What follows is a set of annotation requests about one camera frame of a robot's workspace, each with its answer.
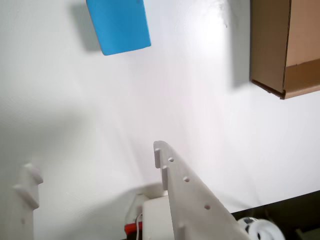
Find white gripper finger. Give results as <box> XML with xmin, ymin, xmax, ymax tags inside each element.
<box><xmin>152</xmin><ymin>139</ymin><xmax>251</xmax><ymax>240</ymax></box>
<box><xmin>12</xmin><ymin>162</ymin><xmax>45</xmax><ymax>240</ymax></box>

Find blue cube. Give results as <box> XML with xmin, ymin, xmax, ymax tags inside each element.
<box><xmin>85</xmin><ymin>0</ymin><xmax>152</xmax><ymax>56</ymax></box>

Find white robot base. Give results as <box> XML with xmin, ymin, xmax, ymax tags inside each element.
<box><xmin>124</xmin><ymin>183</ymin><xmax>174</xmax><ymax>240</ymax></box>

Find brown cardboard box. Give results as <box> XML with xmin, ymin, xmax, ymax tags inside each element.
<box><xmin>249</xmin><ymin>0</ymin><xmax>320</xmax><ymax>100</ymax></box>

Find red black controller board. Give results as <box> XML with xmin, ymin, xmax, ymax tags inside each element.
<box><xmin>124</xmin><ymin>223</ymin><xmax>144</xmax><ymax>236</ymax></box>

